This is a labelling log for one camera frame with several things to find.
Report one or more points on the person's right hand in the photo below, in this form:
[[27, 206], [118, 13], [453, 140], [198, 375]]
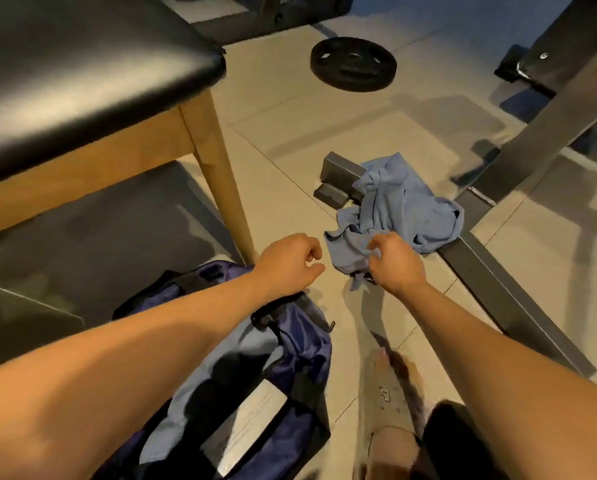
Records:
[[396, 263]]

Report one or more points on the person's left hand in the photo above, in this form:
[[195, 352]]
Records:
[[288, 263]]

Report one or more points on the pile of blue-grey towels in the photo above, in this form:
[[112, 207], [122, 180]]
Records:
[[398, 205]]

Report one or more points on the navy blue bag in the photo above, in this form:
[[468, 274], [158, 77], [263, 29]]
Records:
[[298, 365]]

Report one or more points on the single blue-grey towel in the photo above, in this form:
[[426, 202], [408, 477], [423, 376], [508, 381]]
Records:
[[213, 380]]

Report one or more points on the person's right forearm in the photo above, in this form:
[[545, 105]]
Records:
[[518, 375]]

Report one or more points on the person's left forearm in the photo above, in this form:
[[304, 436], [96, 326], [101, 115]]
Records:
[[98, 385]]

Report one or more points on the loose black weight plate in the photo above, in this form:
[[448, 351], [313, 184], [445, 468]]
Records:
[[353, 64]]

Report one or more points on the wooden chair with black seat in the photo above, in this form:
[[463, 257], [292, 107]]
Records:
[[78, 65]]

